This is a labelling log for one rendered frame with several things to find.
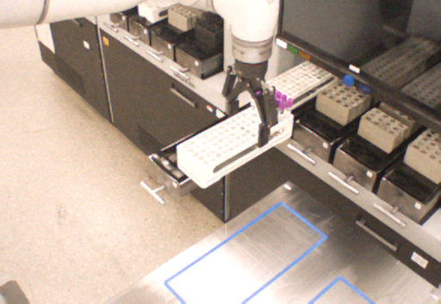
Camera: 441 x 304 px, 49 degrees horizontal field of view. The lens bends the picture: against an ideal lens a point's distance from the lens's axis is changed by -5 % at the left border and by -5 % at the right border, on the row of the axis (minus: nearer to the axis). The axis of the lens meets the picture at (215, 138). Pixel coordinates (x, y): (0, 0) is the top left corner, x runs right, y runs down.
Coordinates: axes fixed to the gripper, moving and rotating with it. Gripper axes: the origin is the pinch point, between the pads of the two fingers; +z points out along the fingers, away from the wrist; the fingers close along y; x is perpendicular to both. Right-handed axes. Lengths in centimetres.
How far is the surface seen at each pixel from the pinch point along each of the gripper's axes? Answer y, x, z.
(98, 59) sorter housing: -121, 21, 44
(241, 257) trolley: 22.5, -22.2, 10.1
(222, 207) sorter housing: -34, 22, 72
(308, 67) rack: -14.1, 39.4, 5.0
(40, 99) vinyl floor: -179, 6, 91
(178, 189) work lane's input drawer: -4.7, -18.3, 13.3
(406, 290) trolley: 52, -3, 10
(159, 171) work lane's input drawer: -12.6, -18.5, 12.7
